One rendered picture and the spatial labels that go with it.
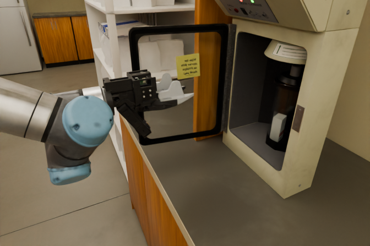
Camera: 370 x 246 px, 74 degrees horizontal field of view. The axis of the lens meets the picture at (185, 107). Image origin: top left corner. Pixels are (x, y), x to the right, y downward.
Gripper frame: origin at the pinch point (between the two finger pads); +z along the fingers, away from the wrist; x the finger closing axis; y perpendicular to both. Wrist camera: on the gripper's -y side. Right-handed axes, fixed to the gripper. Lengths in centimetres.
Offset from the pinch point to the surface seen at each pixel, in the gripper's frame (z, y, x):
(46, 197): -68, -120, 122
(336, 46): 28.0, 12.8, -19.1
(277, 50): 24.7, 9.6, -5.4
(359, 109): 65, -16, -7
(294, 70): 31.9, 3.1, -5.4
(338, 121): 65, -24, -2
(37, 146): -80, -117, 201
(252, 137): 26.2, -22.6, 2.3
